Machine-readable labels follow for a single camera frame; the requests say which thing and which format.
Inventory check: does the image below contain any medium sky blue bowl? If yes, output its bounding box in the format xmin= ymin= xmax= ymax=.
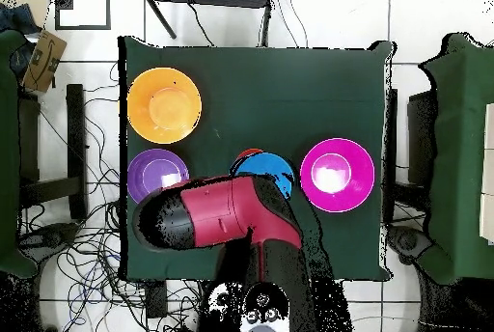
xmin=231 ymin=151 xmax=297 ymax=201

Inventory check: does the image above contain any dark green tablecloth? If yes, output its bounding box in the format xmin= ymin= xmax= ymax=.
xmin=117 ymin=35 xmax=395 ymax=283

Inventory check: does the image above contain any large pink bowl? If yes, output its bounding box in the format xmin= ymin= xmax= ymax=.
xmin=299 ymin=137 xmax=376 ymax=214

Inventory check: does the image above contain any purple bowl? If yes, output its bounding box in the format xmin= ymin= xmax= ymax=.
xmin=126 ymin=148 xmax=191 ymax=205

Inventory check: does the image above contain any large yellow bowl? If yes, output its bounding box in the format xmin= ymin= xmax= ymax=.
xmin=126 ymin=67 xmax=203 ymax=145

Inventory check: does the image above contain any black power strip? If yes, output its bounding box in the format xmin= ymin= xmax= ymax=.
xmin=145 ymin=280 xmax=168 ymax=318

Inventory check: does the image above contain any black floor stand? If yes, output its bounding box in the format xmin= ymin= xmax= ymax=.
xmin=18 ymin=83 xmax=89 ymax=220

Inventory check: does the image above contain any black box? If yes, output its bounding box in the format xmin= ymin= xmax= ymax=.
xmin=406 ymin=90 xmax=438 ymax=186

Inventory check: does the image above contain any black stand foot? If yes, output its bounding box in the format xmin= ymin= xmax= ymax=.
xmin=386 ymin=224 xmax=434 ymax=265
xmin=18 ymin=222 xmax=80 ymax=262

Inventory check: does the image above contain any green covered side table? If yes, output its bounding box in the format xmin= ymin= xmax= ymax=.
xmin=418 ymin=32 xmax=494 ymax=285
xmin=0 ymin=29 xmax=40 ymax=279

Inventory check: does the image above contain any cardboard box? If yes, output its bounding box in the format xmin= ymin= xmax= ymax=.
xmin=21 ymin=29 xmax=68 ymax=94

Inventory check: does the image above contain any blue cloth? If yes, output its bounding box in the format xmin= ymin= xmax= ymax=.
xmin=0 ymin=2 xmax=40 ymax=36

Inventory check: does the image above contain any tangle of cables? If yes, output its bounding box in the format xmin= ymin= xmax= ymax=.
xmin=16 ymin=61 xmax=206 ymax=332

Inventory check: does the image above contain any black square frame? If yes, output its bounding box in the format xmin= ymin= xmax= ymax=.
xmin=54 ymin=0 xmax=112 ymax=31

